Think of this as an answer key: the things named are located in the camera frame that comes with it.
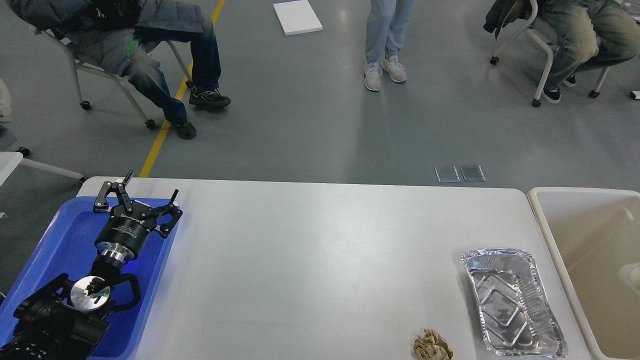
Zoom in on crumpled brown paper ball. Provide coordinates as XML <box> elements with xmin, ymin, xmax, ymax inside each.
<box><xmin>413</xmin><ymin>329</ymin><xmax>454</xmax><ymax>360</ymax></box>

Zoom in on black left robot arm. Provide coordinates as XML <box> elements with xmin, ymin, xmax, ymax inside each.
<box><xmin>1</xmin><ymin>173</ymin><xmax>183</xmax><ymax>360</ymax></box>

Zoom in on seated person in grey jacket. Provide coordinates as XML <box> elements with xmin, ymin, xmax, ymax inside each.
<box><xmin>7</xmin><ymin>0</ymin><xmax>231</xmax><ymax>140</ymax></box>

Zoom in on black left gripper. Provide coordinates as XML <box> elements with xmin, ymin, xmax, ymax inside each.
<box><xmin>93</xmin><ymin>170</ymin><xmax>183</xmax><ymax>261</ymax></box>

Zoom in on beige plastic bin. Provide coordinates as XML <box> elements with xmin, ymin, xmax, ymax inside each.
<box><xmin>528</xmin><ymin>187</ymin><xmax>640</xmax><ymax>360</ymax></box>

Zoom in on white chair left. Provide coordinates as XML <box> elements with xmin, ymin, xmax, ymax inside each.
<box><xmin>35</xmin><ymin>27</ymin><xmax>195</xmax><ymax>130</ymax></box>

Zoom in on white flat board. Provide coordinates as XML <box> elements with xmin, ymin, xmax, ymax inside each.
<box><xmin>273</xmin><ymin>0</ymin><xmax>323</xmax><ymax>36</ymax></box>

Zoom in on right floor plate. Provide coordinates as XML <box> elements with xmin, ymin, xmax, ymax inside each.
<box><xmin>460</xmin><ymin>165</ymin><xmax>486</xmax><ymax>183</ymax></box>

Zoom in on aluminium foil tray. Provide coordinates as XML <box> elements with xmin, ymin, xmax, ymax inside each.
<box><xmin>461</xmin><ymin>248</ymin><xmax>569</xmax><ymax>358</ymax></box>

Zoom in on left floor plate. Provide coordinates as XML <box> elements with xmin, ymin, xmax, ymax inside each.
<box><xmin>434</xmin><ymin>165</ymin><xmax>460</xmax><ymax>183</ymax></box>

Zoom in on seated person in green trousers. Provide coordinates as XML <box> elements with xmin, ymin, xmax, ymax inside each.
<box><xmin>483</xmin><ymin>0</ymin><xmax>640</xmax><ymax>105</ymax></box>

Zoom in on floor plate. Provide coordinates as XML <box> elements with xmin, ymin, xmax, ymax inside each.
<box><xmin>460</xmin><ymin>165</ymin><xmax>486</xmax><ymax>183</ymax></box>
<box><xmin>434</xmin><ymin>165</ymin><xmax>460</xmax><ymax>183</ymax></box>

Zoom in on white chair right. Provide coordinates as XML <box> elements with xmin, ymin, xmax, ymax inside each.
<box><xmin>490</xmin><ymin>0</ymin><xmax>611</xmax><ymax>108</ymax></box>

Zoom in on standing person in light jeans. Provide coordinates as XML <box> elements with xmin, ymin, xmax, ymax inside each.
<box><xmin>364</xmin><ymin>0</ymin><xmax>415</xmax><ymax>92</ymax></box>

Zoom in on white paper cup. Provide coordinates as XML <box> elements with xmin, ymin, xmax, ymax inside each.
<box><xmin>618</xmin><ymin>262</ymin><xmax>640</xmax><ymax>294</ymax></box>

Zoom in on white chair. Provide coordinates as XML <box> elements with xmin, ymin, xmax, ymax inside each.
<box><xmin>490</xmin><ymin>0</ymin><xmax>611</xmax><ymax>108</ymax></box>
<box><xmin>35</xmin><ymin>27</ymin><xmax>195</xmax><ymax>130</ymax></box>

